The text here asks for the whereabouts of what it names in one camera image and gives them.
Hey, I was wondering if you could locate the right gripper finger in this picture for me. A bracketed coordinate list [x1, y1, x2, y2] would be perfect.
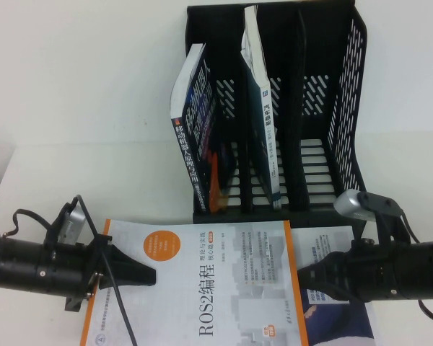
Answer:
[297, 251, 351, 301]

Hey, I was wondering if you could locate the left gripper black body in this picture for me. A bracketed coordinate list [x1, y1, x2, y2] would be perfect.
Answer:
[43, 234, 113, 313]

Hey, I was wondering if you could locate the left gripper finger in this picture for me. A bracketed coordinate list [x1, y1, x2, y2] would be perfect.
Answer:
[110, 244, 157, 289]

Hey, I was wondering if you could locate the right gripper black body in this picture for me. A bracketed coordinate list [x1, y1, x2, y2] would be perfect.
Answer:
[342, 237, 398, 301]

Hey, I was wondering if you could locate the white orange ROS2 book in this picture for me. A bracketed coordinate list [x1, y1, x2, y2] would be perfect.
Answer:
[79, 218, 310, 346]

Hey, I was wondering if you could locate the dark blue mobile robot book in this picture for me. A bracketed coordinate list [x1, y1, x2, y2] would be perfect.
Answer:
[169, 43, 235, 214]

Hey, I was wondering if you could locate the teal book with white spine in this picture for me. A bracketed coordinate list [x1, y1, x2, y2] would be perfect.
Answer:
[240, 5, 284, 210]

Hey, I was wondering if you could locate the black perforated plastic book stand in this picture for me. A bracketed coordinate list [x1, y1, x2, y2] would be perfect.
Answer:
[185, 5, 369, 231]

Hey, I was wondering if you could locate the magazine with man portrait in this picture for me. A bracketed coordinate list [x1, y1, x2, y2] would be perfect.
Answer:
[290, 225, 379, 346]

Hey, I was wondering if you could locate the black left camera cable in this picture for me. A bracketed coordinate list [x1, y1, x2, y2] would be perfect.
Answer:
[75, 194, 138, 346]

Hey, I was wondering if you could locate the black camera cable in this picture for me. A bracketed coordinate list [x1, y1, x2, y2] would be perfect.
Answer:
[398, 212, 433, 325]
[75, 194, 138, 346]

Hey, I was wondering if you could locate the black left camera bracket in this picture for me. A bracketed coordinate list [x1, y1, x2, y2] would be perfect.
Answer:
[43, 196, 113, 253]

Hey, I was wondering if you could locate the black camera bracket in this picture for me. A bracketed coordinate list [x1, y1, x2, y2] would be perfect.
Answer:
[377, 212, 412, 249]
[43, 196, 113, 253]

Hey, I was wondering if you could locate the black right camera bracket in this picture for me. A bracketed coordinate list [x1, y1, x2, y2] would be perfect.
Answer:
[377, 212, 412, 249]

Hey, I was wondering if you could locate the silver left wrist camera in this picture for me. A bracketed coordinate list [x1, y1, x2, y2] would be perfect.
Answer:
[59, 206, 87, 243]

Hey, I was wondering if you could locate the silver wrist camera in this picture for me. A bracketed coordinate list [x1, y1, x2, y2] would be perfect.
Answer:
[333, 189, 401, 221]
[59, 206, 87, 243]

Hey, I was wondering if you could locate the black right camera cable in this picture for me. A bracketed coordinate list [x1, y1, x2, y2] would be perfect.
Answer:
[398, 212, 433, 325]

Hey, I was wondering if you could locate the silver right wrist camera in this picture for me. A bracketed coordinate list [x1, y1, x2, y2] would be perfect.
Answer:
[333, 189, 401, 221]

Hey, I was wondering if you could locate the thin black arm wire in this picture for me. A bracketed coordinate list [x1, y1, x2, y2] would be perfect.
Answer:
[1, 208, 58, 241]

